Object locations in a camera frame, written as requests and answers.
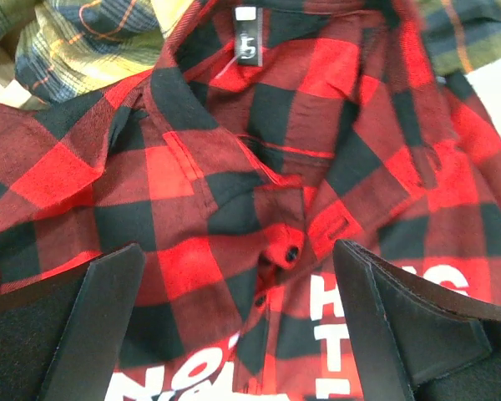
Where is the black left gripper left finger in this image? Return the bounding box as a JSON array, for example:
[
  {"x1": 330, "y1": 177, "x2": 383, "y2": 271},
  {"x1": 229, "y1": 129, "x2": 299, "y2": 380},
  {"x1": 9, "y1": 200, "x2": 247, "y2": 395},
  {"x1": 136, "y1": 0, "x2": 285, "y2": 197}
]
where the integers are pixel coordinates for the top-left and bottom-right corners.
[{"x1": 0, "y1": 244, "x2": 145, "y2": 400}]

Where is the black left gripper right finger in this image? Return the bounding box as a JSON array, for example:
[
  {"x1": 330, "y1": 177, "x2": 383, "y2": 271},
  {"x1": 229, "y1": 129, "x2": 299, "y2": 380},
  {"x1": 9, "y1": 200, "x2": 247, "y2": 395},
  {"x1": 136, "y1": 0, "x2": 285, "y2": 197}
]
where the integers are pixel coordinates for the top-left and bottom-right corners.
[{"x1": 333, "y1": 241, "x2": 501, "y2": 400}]

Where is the red black plaid shirt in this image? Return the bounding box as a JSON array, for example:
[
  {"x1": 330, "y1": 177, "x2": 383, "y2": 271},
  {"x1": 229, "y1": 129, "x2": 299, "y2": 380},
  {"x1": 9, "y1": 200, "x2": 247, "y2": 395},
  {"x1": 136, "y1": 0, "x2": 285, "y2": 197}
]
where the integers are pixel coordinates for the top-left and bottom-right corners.
[{"x1": 0, "y1": 1, "x2": 501, "y2": 400}]

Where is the yellow plaid shirt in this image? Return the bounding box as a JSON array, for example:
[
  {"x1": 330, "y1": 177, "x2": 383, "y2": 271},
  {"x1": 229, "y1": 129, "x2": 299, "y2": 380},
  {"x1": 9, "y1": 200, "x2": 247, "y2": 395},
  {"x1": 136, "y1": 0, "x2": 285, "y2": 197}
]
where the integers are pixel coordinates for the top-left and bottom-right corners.
[{"x1": 0, "y1": 0, "x2": 190, "y2": 109}]

